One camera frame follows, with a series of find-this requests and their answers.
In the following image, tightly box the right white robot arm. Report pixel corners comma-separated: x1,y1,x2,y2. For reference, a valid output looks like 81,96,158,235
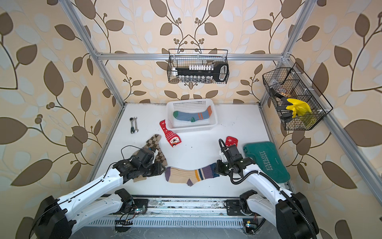
215,139,319,239

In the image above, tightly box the black wire basket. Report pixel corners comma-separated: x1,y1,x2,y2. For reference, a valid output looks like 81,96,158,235
262,63,333,130
167,48,229,84

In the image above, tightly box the beige purple sock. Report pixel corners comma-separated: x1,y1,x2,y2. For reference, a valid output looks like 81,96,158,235
165,167,213,187
165,163,219,183

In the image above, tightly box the right black wire basket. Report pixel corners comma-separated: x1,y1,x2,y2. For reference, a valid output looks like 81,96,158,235
262,63,333,130

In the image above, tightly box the red christmas sock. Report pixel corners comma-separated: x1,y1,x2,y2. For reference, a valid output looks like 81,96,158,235
225,136,238,147
160,120,182,147

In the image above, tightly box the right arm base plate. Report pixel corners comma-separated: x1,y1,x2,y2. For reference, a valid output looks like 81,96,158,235
223,199,259,217

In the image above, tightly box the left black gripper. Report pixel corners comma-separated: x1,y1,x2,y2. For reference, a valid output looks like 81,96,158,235
138,161,168,176

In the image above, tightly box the green handled ratchet wrench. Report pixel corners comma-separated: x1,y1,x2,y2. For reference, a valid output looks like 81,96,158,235
129,118,135,134

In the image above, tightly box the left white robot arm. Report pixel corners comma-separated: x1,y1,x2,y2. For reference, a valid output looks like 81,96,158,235
28,147,166,239

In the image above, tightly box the green plastic tool case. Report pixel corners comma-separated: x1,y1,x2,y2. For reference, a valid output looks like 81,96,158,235
243,141,290,184

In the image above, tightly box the back black wire basket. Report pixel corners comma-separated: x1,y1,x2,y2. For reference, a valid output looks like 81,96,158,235
167,48,229,84

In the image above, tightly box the black socket set holder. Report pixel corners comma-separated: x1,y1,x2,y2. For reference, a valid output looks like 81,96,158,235
168,62,229,84

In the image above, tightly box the white plastic basket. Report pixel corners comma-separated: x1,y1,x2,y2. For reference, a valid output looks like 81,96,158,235
165,99,218,133

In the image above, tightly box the brown argyle sock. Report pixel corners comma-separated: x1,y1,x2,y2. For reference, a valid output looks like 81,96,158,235
145,134,167,166
130,148,153,182

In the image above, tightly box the black tool in basket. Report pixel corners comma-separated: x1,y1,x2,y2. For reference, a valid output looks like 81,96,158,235
270,88,293,122

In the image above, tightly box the silver wrench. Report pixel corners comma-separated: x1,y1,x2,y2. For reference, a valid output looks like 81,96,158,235
133,117,139,133

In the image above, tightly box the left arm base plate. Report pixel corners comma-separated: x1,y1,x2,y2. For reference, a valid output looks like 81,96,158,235
112,198,149,215

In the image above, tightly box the blue striped sock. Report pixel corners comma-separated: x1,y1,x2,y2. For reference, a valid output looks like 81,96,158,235
173,106,212,122

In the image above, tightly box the yellow rubber glove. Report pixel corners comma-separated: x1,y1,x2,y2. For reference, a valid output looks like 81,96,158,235
286,98,312,119

